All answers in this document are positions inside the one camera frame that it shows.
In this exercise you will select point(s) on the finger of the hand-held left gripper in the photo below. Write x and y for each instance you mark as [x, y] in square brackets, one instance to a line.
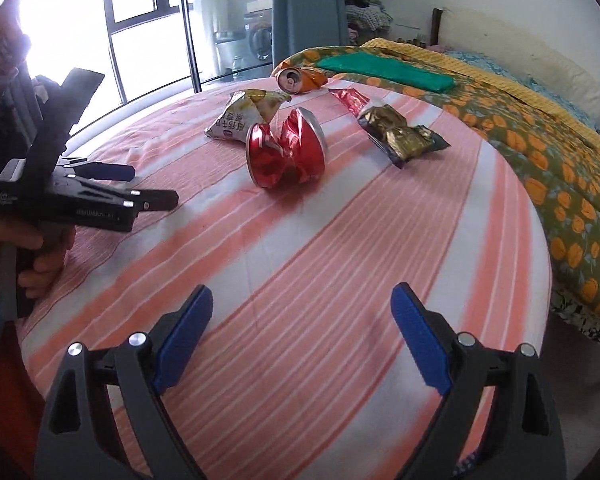
[112, 171]
[155, 200]

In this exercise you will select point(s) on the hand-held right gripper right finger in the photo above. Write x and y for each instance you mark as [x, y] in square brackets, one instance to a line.
[422, 340]

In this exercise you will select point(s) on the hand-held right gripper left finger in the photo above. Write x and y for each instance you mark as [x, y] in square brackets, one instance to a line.
[182, 340]

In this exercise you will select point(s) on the yellow white snack bag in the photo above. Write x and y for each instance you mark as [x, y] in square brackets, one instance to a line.
[235, 117]

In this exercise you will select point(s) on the crushed red can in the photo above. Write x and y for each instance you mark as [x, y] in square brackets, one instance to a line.
[285, 152]

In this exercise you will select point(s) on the crushed orange can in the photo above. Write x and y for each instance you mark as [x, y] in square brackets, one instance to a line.
[300, 79]

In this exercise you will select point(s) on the dark gold snack bag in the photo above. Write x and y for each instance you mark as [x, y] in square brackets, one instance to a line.
[400, 135]

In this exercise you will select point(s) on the red snack wrapper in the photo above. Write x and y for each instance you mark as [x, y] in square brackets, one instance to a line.
[347, 100]

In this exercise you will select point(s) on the person's left hand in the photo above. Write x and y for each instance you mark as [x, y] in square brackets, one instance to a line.
[50, 255]

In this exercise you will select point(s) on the orange white striped tablecloth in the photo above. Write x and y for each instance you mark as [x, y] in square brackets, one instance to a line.
[305, 260]

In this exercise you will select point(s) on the black framed glass door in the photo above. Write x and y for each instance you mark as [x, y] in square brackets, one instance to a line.
[187, 35]

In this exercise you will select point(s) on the leaf print bed skirt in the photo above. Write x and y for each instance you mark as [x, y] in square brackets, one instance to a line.
[580, 315]

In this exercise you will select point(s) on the steel bin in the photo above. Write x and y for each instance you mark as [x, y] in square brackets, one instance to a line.
[227, 52]

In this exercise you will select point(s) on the black framed window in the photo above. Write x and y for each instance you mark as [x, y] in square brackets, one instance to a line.
[130, 5]

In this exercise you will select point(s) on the washing machine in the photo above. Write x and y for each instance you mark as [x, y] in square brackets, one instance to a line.
[259, 37]

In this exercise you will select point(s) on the bed with orange floral quilt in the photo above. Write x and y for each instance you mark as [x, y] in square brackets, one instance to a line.
[555, 160]

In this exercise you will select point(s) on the grey blue curtain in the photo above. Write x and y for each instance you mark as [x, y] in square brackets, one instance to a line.
[310, 10]

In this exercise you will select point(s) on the green folded cloth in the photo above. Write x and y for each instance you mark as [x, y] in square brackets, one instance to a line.
[385, 71]

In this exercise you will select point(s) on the yellow blanket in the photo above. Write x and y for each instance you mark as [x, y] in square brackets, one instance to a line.
[480, 72]

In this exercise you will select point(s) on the pile of clothes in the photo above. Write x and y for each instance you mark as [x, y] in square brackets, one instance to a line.
[367, 12]

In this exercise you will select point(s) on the blue floral pillow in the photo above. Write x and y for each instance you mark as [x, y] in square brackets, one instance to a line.
[462, 56]

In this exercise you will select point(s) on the white pillow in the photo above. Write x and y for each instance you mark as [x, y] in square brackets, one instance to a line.
[530, 55]

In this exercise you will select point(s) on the dark wooden bed frame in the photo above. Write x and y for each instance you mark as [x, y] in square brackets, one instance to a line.
[436, 25]

